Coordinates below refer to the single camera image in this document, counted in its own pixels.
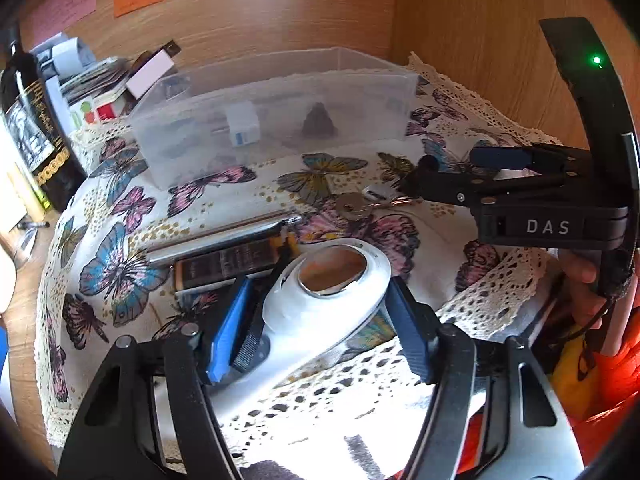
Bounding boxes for white magnifier mirror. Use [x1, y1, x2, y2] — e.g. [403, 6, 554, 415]
[262, 238, 392, 363]

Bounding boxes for person right hand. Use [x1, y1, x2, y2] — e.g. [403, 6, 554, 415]
[559, 249, 605, 327]

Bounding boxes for silver key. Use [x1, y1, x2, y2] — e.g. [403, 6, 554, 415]
[335, 184, 416, 221]

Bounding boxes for dark cone object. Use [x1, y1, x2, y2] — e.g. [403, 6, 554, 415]
[302, 102, 337, 140]

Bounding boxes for butterfly lace tablecloth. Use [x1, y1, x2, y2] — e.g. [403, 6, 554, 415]
[35, 56, 553, 447]

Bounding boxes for silver pen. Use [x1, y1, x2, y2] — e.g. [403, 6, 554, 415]
[146, 211, 303, 266]

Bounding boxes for black rectangular case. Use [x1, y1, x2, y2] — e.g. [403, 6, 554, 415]
[174, 236, 286, 292]

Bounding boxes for white plug adapter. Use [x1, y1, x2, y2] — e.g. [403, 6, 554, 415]
[212, 101, 262, 148]

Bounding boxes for clear plastic storage bin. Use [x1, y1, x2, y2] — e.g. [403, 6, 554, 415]
[128, 47, 418, 190]

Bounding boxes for dark wine bottle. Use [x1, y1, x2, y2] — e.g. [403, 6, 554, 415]
[1, 23, 86, 212]

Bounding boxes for small white box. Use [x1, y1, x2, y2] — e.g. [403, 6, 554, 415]
[126, 49, 175, 100]

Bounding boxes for stack of books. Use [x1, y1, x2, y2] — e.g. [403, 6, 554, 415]
[29, 31, 182, 126]

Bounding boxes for pink sticky note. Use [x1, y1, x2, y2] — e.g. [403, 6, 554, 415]
[27, 0, 96, 44]

